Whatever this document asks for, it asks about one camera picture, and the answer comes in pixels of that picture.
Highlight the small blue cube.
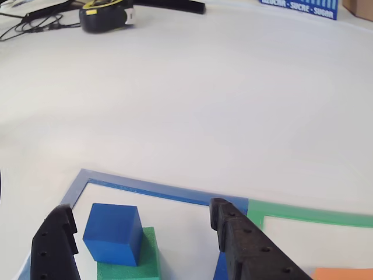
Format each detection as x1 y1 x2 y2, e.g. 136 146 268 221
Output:
82 203 144 268

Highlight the orange square block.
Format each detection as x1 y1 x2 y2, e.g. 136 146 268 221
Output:
310 267 373 280

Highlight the green square block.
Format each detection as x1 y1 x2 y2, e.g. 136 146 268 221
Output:
96 226 163 280

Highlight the black and yellow tape measure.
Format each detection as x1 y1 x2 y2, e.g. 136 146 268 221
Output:
79 0 138 33

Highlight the blue and white sugar box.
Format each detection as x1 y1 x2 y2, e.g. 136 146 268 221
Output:
258 0 339 21

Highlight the small brown cardboard box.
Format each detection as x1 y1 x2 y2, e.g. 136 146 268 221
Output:
342 0 373 23

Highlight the green square frame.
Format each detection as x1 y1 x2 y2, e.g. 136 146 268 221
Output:
246 199 373 230

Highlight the blue square frame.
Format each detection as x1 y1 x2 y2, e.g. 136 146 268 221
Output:
17 168 250 280

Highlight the thin tangled black cable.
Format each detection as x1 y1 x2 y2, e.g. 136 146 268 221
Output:
0 0 82 41

